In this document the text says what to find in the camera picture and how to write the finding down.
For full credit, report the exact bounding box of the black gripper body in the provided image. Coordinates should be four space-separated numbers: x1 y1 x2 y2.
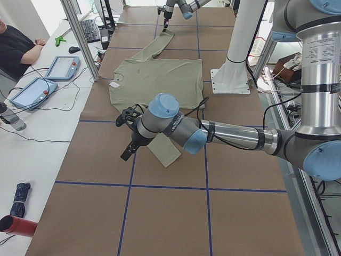
164 5 173 19
129 127 153 148

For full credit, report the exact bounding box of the green long-sleeve shirt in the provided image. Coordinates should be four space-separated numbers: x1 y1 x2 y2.
109 30 207 167

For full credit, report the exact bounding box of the white Miniso hang tag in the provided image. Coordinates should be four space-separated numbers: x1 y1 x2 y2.
109 81 120 88

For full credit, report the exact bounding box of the black box white label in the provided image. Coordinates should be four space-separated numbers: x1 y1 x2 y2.
100 28 110 50

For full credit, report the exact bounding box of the black keyboard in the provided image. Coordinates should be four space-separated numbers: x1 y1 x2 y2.
80 19 101 43

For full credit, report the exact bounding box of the black computer mouse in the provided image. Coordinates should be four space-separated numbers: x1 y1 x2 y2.
68 46 80 54

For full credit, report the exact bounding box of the upper blue teach pendant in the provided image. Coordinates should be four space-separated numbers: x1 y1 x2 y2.
45 56 80 82

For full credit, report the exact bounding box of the blue teach pendant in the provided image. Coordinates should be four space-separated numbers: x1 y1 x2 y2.
10 77 58 109
45 56 80 82

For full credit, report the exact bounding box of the green plastic toy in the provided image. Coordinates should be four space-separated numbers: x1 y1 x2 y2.
55 36 67 47

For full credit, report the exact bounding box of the lower blue teach pendant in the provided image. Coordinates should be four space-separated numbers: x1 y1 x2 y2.
10 77 58 109

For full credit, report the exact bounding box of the grey water bottle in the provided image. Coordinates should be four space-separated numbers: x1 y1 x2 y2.
0 102 27 131

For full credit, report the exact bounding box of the dark folded umbrella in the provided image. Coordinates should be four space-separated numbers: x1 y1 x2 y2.
10 182 31 218

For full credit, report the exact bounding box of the red cylinder bottle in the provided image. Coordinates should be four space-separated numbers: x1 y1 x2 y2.
1 215 38 237

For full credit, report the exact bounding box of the person in black shirt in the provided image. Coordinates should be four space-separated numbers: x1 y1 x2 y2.
1 20 46 81

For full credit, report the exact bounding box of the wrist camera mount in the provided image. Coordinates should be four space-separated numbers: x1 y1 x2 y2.
116 104 144 130

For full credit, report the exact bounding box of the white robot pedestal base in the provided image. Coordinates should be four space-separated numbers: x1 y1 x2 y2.
211 0 267 94

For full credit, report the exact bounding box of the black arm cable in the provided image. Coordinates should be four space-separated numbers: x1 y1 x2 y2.
183 0 303 151

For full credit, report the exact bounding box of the aluminium frame post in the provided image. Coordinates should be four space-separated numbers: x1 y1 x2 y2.
60 0 99 82

